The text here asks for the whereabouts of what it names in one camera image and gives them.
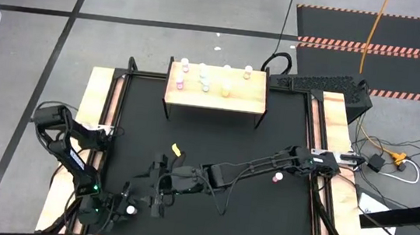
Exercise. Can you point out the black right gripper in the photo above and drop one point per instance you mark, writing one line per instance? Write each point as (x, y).
(178, 180)

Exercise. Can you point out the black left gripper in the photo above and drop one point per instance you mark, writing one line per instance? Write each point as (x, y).
(113, 209)

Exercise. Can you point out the teal medicine bottle white cap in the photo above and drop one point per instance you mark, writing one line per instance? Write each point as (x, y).
(205, 88)
(204, 78)

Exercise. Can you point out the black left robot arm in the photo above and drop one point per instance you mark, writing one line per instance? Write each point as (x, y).
(73, 158)

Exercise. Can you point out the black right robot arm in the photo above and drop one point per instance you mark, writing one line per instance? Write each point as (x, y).
(259, 166)

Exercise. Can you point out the wooden shelf black metal legs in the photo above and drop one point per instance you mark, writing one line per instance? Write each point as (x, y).
(243, 97)

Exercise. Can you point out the yellow tape tag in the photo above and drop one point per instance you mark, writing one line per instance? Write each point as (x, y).
(176, 149)

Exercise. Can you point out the black table mat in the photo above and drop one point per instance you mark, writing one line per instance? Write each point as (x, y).
(260, 232)

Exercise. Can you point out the black perforated case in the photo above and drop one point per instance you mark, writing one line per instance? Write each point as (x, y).
(327, 83)

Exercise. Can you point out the black power adapter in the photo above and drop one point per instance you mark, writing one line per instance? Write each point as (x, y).
(376, 163)

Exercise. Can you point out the black beam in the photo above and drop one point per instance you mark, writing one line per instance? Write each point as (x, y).
(411, 215)

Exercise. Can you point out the black floor mat striped edge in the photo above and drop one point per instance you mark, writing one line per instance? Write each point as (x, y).
(398, 33)
(414, 74)

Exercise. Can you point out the black metal table frame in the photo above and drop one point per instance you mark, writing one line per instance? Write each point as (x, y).
(335, 229)

